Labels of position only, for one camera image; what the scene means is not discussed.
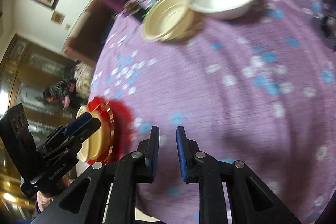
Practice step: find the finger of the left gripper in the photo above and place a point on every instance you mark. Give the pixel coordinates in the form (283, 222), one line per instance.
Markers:
(73, 144)
(63, 132)

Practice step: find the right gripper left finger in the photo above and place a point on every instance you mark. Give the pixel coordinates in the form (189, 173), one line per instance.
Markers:
(106, 193)

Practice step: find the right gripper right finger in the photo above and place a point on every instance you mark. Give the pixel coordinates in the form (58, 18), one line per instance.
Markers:
(228, 192)

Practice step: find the beige ribbed plastic bowl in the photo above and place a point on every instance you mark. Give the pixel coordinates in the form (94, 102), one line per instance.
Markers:
(98, 142)

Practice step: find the red gold-rimmed flower plate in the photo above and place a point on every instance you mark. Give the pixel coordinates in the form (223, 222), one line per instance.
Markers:
(113, 139)

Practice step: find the operator left hand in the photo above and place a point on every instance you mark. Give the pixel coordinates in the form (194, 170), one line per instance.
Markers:
(43, 201)

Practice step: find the person crouching on floor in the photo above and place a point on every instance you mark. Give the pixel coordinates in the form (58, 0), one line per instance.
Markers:
(63, 92)

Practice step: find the patterned cushion bundle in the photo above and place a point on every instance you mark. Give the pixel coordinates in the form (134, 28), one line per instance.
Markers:
(83, 76)

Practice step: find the wooden glass cabinet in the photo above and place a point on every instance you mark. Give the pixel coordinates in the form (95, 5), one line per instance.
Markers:
(27, 69)

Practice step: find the brown armchair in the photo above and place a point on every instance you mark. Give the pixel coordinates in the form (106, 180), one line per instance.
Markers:
(89, 33)

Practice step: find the purple floral tablecloth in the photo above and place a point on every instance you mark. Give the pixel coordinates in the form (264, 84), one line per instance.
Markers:
(260, 89)

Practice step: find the black small cup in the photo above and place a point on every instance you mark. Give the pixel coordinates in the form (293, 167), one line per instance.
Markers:
(135, 10)

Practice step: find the grey phone stand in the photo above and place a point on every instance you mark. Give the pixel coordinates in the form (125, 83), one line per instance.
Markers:
(328, 23)

